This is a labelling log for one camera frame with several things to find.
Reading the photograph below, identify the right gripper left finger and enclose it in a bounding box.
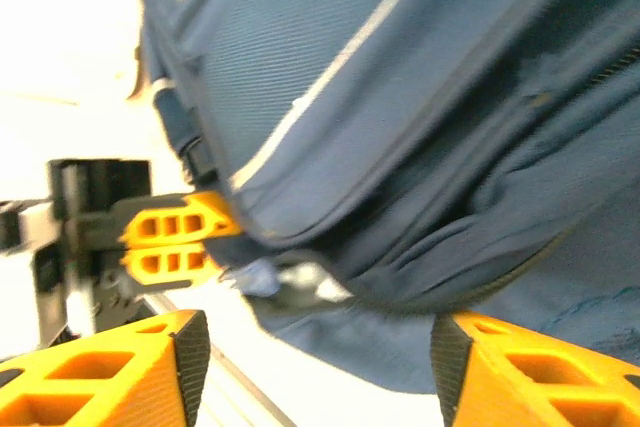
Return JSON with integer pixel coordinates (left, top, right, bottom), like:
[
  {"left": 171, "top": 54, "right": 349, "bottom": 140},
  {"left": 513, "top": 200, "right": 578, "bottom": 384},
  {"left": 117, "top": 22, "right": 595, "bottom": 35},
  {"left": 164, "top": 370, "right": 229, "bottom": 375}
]
[{"left": 0, "top": 309, "right": 211, "bottom": 427}]

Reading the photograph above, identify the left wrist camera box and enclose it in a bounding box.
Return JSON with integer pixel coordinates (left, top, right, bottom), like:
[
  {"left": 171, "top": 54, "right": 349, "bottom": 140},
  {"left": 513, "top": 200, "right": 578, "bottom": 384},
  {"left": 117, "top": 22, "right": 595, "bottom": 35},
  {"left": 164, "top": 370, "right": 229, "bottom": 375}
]
[{"left": 0, "top": 199, "right": 66, "bottom": 253}]

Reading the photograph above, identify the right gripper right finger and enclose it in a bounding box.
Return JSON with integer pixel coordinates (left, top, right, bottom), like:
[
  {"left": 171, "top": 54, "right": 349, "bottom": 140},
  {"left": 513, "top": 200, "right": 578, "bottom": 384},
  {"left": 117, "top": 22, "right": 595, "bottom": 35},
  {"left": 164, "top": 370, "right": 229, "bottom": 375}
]
[{"left": 430, "top": 310, "right": 640, "bottom": 427}]

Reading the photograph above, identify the navy blue backpack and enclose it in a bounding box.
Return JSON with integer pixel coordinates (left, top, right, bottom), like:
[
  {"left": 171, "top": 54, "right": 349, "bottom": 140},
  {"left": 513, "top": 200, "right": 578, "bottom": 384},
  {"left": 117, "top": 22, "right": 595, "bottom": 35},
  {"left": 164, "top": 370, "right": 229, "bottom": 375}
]
[{"left": 124, "top": 0, "right": 640, "bottom": 396}]

